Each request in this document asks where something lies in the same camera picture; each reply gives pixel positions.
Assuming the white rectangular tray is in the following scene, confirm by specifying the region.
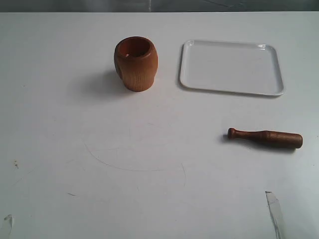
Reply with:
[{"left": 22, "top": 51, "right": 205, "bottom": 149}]
[{"left": 179, "top": 40, "right": 285, "bottom": 97}]

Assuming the wooden mortar cup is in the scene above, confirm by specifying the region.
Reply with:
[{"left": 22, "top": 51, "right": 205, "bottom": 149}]
[{"left": 114, "top": 36, "right": 159, "bottom": 92}]

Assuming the dark wooden pestle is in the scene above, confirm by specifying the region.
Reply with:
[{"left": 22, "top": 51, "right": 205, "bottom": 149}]
[{"left": 227, "top": 128, "right": 303, "bottom": 149}]

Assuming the clear tape strip right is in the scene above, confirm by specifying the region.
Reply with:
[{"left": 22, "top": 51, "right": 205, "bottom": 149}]
[{"left": 265, "top": 191, "right": 287, "bottom": 239}]

